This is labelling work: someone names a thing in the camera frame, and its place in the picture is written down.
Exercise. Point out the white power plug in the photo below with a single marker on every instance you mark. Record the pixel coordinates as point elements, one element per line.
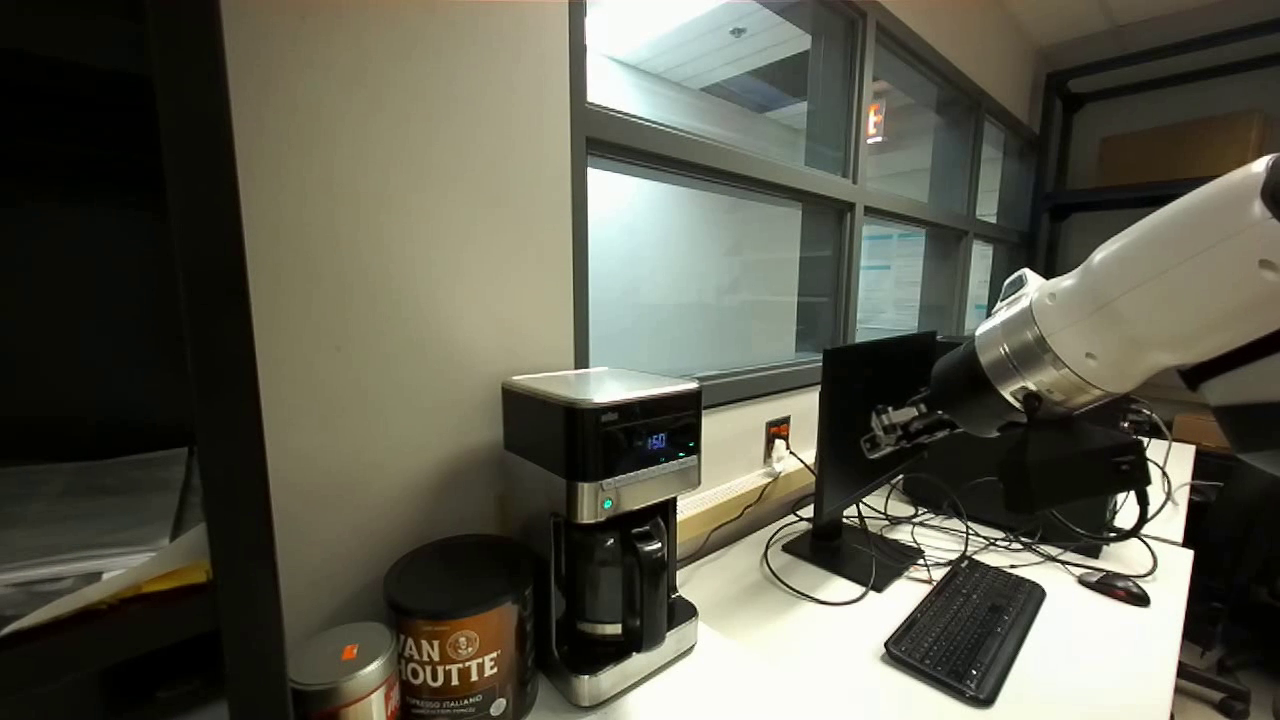
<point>776,455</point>

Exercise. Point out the brown Van Houtte coffee can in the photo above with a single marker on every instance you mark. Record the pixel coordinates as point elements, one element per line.
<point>460,640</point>

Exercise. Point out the black steel drip coffeemaker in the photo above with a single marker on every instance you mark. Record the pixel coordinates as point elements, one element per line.
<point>602,434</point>

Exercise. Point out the orange wall power outlet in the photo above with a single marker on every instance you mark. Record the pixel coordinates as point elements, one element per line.
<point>776,429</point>

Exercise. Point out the stack of papers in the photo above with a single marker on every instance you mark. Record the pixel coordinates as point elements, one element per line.
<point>92,512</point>

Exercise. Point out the small silver lidded tin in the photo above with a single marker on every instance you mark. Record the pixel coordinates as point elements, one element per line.
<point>347,674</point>

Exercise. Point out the black computer keyboard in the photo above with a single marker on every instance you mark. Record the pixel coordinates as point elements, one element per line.
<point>965,633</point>

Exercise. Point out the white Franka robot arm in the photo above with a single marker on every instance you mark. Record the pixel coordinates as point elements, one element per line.
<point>1160,295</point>

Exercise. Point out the large flat cardboard box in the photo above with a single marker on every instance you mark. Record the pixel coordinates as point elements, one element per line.
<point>1174,147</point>

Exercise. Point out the grey interior window frame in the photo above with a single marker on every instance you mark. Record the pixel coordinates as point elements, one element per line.
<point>718,147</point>

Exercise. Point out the black computer monitor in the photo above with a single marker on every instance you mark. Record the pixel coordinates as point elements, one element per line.
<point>852,386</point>

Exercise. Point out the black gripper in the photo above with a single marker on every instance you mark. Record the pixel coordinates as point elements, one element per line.
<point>969,390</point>

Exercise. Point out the black shelving unit with papers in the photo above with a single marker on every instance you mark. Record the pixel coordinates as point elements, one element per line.
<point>226,334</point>

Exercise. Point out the black metal storage rack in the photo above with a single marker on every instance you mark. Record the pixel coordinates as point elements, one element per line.
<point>1104,196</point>

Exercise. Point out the black computer mouse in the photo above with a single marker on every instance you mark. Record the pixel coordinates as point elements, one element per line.
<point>1115,590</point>

